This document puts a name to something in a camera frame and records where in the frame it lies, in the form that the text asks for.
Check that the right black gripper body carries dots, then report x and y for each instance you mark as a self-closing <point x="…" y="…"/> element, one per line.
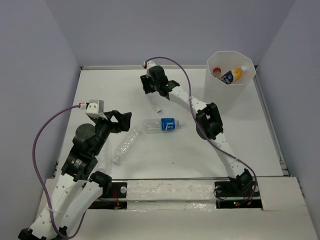
<point x="154" y="85"/>

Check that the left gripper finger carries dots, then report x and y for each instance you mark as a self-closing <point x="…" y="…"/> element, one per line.
<point x="113" y="117"/>
<point x="124" y="121"/>

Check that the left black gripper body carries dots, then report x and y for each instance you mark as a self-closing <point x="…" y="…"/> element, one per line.
<point x="104" y="128"/>

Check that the clear bottle blue-white cap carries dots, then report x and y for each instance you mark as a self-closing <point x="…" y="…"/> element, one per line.
<point x="155" y="104"/>

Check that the blue label water bottle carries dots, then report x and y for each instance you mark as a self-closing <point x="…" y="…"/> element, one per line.
<point x="162" y="125"/>

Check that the red cap small bottle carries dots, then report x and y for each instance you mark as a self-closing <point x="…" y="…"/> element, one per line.
<point x="217" y="73"/>

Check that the orange juice bottle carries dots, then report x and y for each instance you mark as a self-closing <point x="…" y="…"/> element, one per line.
<point x="234" y="75"/>

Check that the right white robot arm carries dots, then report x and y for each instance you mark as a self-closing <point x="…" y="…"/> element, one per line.
<point x="209" y="126"/>

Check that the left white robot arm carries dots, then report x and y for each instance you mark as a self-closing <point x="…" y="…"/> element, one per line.
<point x="78" y="185"/>

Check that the white octagonal plastic bin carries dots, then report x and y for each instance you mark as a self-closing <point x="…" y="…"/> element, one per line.
<point x="215" y="91"/>

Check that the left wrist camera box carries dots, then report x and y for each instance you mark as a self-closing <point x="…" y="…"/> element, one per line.
<point x="95" y="109"/>

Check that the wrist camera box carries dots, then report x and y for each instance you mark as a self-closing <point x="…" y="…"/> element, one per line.
<point x="95" y="109"/>
<point x="148" y="64"/>

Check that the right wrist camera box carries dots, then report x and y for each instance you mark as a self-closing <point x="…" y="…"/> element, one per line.
<point x="148" y="64"/>

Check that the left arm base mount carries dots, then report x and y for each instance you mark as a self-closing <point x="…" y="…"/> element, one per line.
<point x="114" y="198"/>

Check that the metal rail front edge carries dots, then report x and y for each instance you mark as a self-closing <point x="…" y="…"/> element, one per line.
<point x="173" y="179"/>

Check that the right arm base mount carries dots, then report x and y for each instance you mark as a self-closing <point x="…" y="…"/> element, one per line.
<point x="226" y="198"/>

